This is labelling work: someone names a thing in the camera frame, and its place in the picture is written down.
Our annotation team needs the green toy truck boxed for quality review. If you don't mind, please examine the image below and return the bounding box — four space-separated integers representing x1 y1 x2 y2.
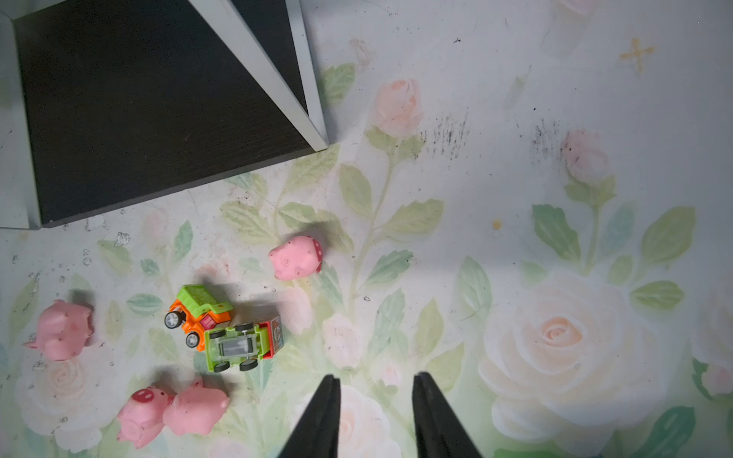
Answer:
204 316 284 373

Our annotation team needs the pink pig toy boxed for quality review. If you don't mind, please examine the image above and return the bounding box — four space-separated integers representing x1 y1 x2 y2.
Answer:
162 376 230 436
23 300 94 362
116 385 175 450
268 236 324 282

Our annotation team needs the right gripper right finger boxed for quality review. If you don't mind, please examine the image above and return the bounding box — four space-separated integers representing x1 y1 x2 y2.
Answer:
412 372 482 458

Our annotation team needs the white three-tier shelf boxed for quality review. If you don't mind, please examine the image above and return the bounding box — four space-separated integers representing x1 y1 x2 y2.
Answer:
1 1 329 230

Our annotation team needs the orange green toy car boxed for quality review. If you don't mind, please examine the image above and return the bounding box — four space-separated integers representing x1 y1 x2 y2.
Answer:
163 284 234 352

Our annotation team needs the floral table mat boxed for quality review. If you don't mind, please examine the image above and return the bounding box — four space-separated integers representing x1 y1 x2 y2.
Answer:
1 1 732 457

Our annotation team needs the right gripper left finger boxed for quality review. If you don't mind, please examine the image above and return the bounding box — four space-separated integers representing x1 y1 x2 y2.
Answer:
279 375 342 458

